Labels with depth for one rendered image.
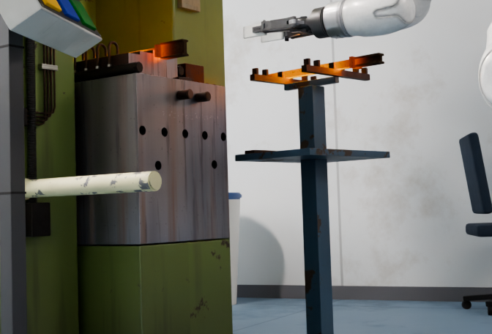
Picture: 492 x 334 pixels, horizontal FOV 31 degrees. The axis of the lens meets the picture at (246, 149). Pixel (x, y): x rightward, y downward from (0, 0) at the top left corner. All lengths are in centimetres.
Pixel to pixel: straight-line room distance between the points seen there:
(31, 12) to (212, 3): 122
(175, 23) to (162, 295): 89
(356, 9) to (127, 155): 71
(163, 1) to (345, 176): 275
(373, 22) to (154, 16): 97
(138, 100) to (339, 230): 319
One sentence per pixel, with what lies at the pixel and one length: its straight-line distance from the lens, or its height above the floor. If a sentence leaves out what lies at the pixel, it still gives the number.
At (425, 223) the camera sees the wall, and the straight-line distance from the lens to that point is 518.
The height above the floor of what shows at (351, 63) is 98.
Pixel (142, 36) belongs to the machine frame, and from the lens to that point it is 284.
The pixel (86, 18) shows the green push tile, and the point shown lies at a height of 99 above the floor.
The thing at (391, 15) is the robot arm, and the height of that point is 98.
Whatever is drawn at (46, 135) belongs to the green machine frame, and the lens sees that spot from 234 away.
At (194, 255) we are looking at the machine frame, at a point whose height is 43.
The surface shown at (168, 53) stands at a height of 99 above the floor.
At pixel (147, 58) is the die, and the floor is 97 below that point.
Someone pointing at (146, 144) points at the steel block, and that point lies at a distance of 231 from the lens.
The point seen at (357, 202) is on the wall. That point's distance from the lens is 530.
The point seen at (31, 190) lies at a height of 61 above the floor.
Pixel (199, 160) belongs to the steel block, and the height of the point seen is 69.
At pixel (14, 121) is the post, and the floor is 76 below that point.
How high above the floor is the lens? 55
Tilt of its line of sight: 4 degrees up
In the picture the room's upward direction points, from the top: 2 degrees counter-clockwise
